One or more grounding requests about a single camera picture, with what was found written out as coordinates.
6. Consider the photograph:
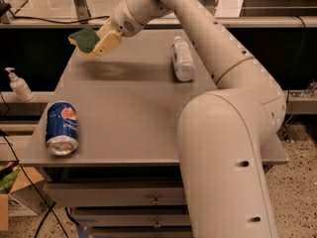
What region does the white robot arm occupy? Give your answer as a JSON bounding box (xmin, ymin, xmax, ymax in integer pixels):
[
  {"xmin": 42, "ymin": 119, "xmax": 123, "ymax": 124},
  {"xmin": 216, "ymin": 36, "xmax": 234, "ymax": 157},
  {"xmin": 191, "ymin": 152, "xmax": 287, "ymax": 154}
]
[{"xmin": 93, "ymin": 0, "xmax": 286, "ymax": 238}]

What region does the grey drawer cabinet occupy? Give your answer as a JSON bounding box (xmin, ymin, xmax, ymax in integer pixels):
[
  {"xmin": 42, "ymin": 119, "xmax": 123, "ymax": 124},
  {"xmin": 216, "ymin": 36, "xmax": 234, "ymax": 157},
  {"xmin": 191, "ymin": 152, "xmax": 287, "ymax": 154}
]
[{"xmin": 21, "ymin": 28, "xmax": 289, "ymax": 238}]

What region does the black cable on floor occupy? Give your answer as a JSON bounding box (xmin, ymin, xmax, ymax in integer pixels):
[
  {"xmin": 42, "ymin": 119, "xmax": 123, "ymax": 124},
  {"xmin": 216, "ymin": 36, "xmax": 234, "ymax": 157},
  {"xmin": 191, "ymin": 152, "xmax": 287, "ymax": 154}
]
[{"xmin": 0, "ymin": 129, "xmax": 70, "ymax": 238}]

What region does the black cable on ledge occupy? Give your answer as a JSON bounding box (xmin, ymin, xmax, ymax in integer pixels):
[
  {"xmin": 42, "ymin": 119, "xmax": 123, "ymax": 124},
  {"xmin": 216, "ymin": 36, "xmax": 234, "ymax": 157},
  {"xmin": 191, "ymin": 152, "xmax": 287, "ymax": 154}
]
[{"xmin": 13, "ymin": 15, "xmax": 111, "ymax": 25}]

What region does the white pump soap dispenser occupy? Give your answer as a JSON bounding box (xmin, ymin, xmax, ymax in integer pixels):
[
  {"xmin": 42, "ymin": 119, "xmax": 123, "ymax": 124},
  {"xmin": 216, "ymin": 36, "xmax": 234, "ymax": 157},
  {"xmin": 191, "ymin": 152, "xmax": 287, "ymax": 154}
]
[{"xmin": 5, "ymin": 67, "xmax": 33, "ymax": 102}]

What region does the middle grey drawer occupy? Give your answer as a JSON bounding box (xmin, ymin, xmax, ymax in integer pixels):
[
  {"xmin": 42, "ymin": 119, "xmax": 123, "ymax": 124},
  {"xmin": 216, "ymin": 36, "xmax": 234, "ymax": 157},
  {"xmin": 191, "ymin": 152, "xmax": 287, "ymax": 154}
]
[{"xmin": 72, "ymin": 207, "xmax": 190, "ymax": 227}]

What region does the cardboard box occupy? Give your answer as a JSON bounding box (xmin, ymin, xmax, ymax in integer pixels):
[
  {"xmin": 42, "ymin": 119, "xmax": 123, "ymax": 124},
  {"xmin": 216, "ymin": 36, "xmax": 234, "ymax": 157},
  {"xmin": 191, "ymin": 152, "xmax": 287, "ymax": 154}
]
[{"xmin": 0, "ymin": 167, "xmax": 53, "ymax": 231}]

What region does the top grey drawer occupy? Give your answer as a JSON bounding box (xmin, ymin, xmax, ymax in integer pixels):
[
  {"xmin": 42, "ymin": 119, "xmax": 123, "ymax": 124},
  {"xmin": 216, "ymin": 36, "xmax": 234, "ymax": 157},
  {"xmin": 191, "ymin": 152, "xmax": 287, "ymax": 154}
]
[{"xmin": 44, "ymin": 181, "xmax": 186, "ymax": 207}]

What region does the grey drawer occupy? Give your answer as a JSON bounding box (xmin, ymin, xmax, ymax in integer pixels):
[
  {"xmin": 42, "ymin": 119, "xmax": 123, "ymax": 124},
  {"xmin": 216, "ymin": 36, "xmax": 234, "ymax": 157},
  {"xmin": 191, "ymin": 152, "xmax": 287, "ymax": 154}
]
[
  {"xmin": 72, "ymin": 207, "xmax": 190, "ymax": 227},
  {"xmin": 44, "ymin": 181, "xmax": 186, "ymax": 207},
  {"xmin": 91, "ymin": 227, "xmax": 192, "ymax": 238}
]

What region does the left metal frame post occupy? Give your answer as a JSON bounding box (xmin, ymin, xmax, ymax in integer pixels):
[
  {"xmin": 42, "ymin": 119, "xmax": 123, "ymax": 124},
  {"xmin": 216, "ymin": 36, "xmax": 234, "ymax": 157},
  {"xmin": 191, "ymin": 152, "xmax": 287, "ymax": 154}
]
[{"xmin": 73, "ymin": 0, "xmax": 91, "ymax": 22}]

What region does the black device at corner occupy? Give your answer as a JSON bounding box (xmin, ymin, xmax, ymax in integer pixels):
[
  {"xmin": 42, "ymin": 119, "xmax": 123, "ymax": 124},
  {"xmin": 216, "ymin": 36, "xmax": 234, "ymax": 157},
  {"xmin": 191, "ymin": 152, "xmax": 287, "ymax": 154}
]
[{"xmin": 0, "ymin": 3, "xmax": 11, "ymax": 17}]

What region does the clear plastic water bottle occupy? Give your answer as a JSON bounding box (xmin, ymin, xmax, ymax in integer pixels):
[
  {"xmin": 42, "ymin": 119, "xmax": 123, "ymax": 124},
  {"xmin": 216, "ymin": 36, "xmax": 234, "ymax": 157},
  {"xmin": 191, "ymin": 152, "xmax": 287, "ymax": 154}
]
[{"xmin": 171, "ymin": 37, "xmax": 196, "ymax": 82}]

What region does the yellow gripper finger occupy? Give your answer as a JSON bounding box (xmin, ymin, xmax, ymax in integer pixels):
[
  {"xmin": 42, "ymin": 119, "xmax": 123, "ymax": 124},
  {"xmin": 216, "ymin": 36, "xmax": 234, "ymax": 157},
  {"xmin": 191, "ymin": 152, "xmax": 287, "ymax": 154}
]
[
  {"xmin": 97, "ymin": 19, "xmax": 112, "ymax": 38},
  {"xmin": 81, "ymin": 30, "xmax": 122, "ymax": 59}
]

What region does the green and yellow sponge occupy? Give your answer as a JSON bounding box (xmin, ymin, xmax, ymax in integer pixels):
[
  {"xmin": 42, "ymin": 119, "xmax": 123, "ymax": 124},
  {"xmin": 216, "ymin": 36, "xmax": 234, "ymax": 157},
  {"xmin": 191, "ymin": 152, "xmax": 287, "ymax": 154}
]
[{"xmin": 68, "ymin": 28, "xmax": 100, "ymax": 54}]

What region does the blue pepsi can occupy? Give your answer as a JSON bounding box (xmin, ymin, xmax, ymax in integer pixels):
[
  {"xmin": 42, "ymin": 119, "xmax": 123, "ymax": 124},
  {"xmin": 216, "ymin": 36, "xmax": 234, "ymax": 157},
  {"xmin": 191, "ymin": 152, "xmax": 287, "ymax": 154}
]
[{"xmin": 46, "ymin": 101, "xmax": 78, "ymax": 156}]

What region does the bottom grey drawer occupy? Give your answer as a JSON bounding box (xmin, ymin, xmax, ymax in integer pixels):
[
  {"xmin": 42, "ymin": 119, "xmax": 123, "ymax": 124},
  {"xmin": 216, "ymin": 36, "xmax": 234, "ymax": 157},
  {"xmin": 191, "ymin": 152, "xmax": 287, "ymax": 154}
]
[{"xmin": 91, "ymin": 227, "xmax": 192, "ymax": 238}]

